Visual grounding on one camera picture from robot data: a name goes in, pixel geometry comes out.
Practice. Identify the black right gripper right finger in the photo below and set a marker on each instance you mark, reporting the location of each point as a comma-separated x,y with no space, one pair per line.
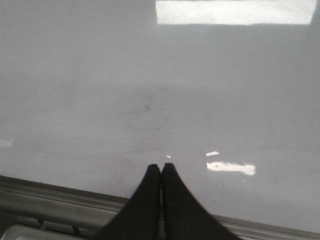
184,216

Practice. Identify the white plastic tray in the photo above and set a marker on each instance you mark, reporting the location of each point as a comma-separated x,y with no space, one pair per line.
22,232

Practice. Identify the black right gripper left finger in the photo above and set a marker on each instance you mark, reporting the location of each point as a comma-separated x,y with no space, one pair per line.
139,218

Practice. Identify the white whiteboard with aluminium frame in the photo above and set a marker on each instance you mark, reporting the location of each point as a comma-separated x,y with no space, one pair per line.
94,91

